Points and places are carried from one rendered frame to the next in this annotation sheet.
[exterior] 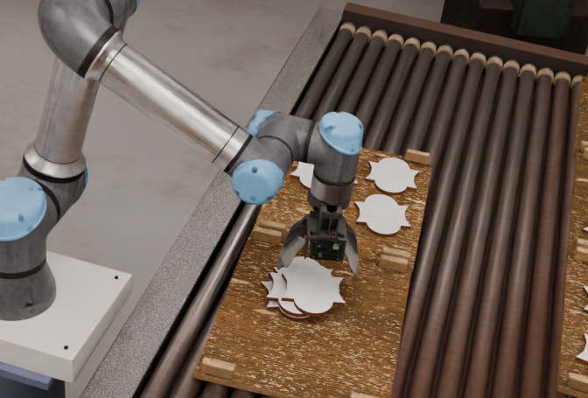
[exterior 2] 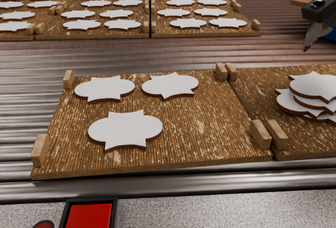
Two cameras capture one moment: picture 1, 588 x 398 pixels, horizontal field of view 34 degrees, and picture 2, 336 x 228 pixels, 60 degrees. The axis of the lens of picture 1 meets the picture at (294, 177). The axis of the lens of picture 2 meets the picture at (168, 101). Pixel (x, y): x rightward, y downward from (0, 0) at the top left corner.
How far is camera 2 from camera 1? 216 cm
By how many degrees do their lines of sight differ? 82
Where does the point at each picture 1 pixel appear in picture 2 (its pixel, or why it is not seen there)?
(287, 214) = (218, 136)
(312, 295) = (329, 82)
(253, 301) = not seen: outside the picture
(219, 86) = not seen: outside the picture
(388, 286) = (251, 74)
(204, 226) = (297, 213)
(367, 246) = (216, 88)
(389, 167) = (93, 89)
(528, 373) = (257, 41)
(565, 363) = (243, 31)
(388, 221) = (179, 79)
